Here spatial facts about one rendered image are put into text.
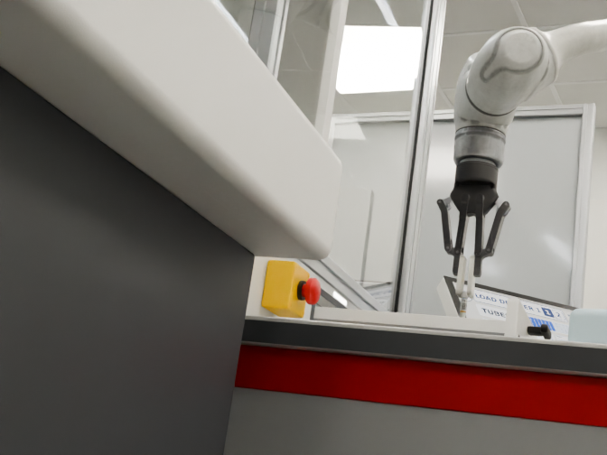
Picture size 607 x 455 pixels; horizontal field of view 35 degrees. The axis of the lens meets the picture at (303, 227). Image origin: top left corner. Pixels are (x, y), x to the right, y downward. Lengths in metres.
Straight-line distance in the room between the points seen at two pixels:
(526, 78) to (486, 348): 0.73
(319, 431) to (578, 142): 2.67
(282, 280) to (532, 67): 0.53
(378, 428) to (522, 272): 2.50
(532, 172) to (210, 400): 2.78
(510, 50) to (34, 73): 1.09
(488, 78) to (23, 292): 1.13
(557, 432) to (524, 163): 2.67
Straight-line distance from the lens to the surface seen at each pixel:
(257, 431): 1.01
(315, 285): 1.41
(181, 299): 0.78
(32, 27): 0.53
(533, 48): 1.59
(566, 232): 3.45
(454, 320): 1.57
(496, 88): 1.61
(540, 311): 2.72
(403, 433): 0.96
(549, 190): 3.51
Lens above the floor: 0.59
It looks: 15 degrees up
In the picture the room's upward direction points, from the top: 8 degrees clockwise
